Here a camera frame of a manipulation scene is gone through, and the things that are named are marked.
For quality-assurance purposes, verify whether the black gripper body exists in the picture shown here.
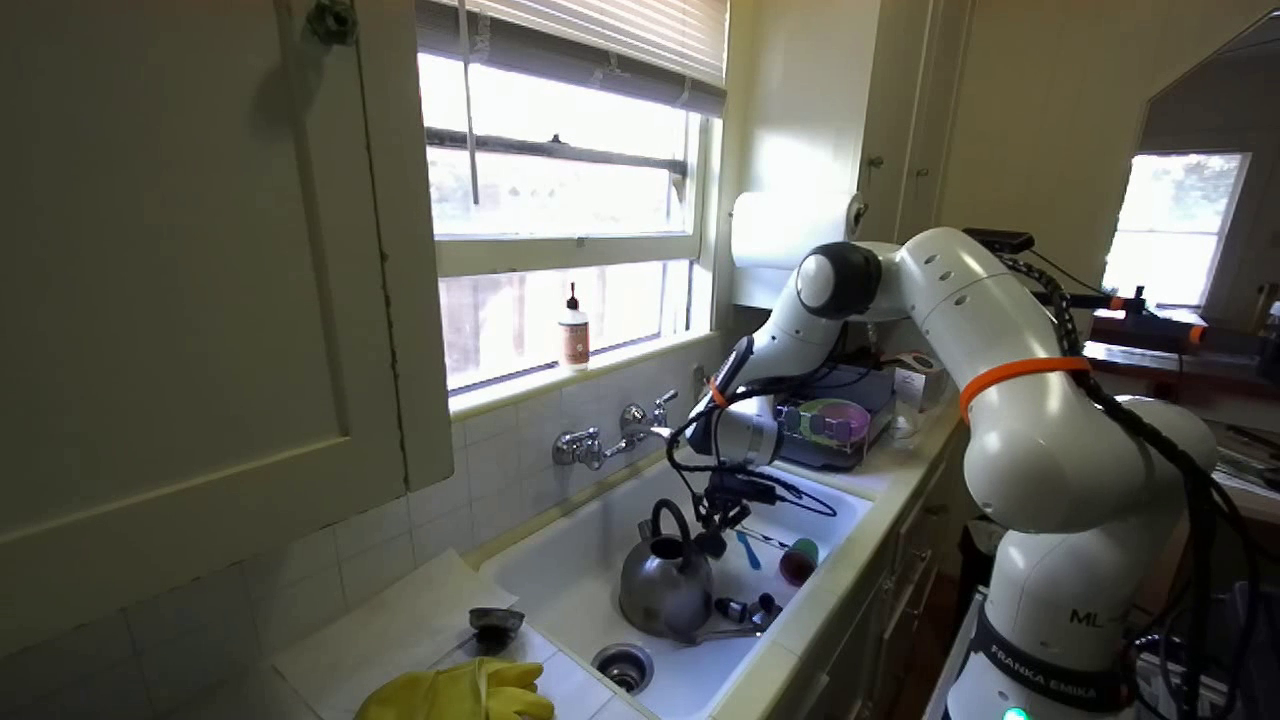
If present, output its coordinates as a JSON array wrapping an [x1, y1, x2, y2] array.
[[699, 462, 775, 528]]

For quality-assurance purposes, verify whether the stainless steel teapot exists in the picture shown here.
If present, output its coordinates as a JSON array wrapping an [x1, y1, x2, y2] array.
[[615, 497, 719, 648]]

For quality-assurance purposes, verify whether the metal goblet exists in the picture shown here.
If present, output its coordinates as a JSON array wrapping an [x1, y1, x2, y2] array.
[[708, 589, 789, 639]]

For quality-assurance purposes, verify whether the white porcelain sink basin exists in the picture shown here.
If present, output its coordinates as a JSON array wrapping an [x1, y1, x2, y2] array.
[[513, 458, 877, 720]]

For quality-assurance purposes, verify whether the metal sink drain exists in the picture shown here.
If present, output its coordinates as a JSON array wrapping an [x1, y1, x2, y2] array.
[[588, 639, 660, 696]]

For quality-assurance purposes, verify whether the cream base cabinet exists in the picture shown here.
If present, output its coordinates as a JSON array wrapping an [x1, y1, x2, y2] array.
[[851, 445, 972, 720]]

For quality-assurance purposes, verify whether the brown pump soap bottle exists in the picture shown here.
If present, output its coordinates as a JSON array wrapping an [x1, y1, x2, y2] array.
[[554, 281, 595, 374]]

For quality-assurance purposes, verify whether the small metal sink strainer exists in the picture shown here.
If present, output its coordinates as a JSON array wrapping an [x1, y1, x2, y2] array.
[[464, 606, 529, 657]]

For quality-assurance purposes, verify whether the yellow rubber glove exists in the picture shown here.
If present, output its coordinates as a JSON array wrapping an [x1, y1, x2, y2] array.
[[353, 651, 559, 720]]

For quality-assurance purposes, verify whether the cluttered background desk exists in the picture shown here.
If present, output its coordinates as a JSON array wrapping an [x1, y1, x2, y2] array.
[[1081, 291, 1280, 391]]

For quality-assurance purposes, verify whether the cream window blind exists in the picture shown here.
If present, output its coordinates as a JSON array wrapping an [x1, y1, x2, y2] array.
[[454, 0, 735, 94]]

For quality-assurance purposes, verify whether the small background window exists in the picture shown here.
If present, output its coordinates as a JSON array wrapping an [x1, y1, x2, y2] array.
[[1098, 148, 1254, 311]]

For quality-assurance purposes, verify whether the white cabinet door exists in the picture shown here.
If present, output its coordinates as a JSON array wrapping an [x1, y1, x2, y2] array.
[[0, 0, 454, 666]]

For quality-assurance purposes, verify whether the dark cabinet knob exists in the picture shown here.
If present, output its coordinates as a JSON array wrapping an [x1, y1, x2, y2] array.
[[305, 0, 356, 47]]

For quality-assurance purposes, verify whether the wire dish rack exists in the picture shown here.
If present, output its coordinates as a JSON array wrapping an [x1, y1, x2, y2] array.
[[769, 362, 898, 478]]

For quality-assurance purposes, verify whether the chrome wall faucet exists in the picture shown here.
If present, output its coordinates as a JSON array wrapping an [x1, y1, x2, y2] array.
[[546, 390, 682, 478]]

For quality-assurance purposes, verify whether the cream window frame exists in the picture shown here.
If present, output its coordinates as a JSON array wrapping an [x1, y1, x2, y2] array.
[[411, 26, 733, 404]]

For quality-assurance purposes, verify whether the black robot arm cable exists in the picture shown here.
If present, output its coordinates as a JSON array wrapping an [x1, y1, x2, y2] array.
[[664, 233, 1265, 720]]

